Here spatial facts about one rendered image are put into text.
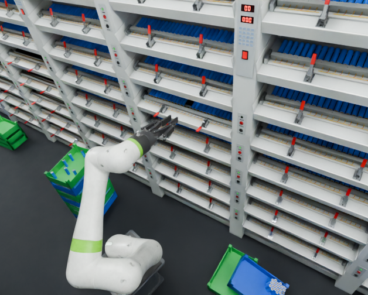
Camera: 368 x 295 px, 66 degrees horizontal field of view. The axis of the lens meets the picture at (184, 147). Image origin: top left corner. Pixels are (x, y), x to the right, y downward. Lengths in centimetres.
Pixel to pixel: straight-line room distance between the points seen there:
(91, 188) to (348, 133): 98
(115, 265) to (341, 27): 107
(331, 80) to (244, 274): 127
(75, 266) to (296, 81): 103
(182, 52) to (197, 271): 138
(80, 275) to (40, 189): 171
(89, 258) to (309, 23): 109
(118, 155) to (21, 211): 178
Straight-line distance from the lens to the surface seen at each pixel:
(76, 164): 210
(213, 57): 121
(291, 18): 103
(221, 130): 141
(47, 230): 250
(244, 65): 112
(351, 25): 100
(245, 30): 106
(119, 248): 153
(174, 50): 130
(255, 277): 194
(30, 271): 239
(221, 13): 110
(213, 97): 130
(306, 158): 132
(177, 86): 140
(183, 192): 210
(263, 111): 122
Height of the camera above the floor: 187
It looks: 45 degrees down
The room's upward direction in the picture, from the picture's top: 8 degrees counter-clockwise
